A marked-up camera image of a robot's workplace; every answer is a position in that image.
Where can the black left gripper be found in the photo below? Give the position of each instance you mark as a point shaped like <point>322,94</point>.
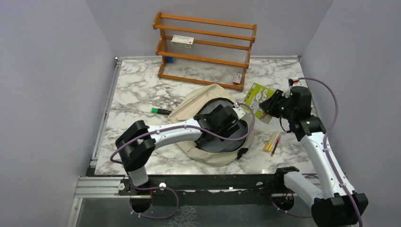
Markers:
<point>230,128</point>

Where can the small blue item on shelf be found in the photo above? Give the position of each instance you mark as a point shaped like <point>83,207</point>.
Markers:
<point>169,59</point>

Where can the orange wooden shelf rack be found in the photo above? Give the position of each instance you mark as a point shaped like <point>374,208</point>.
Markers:
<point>215,42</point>

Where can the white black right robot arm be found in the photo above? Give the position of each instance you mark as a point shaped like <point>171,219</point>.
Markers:
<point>335,203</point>

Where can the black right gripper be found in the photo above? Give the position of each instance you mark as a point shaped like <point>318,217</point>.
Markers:
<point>270,104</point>

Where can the green black highlighter marker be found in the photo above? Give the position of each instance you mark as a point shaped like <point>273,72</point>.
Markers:
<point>160,111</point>

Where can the white red box on shelf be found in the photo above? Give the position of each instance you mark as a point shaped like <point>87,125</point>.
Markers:
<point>182,41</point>

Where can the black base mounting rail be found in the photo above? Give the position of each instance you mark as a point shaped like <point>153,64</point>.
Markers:
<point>205,190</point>

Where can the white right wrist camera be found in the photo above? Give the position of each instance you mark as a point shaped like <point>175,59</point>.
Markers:
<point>292,82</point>

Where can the cream canvas student bag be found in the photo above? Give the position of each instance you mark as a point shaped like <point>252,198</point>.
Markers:
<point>215,152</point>

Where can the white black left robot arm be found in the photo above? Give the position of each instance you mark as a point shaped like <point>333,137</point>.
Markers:
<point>137,143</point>

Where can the small red white card box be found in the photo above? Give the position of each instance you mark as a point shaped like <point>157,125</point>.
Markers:
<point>237,79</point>

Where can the green comic book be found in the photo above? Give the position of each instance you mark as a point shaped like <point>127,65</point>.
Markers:
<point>255,96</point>

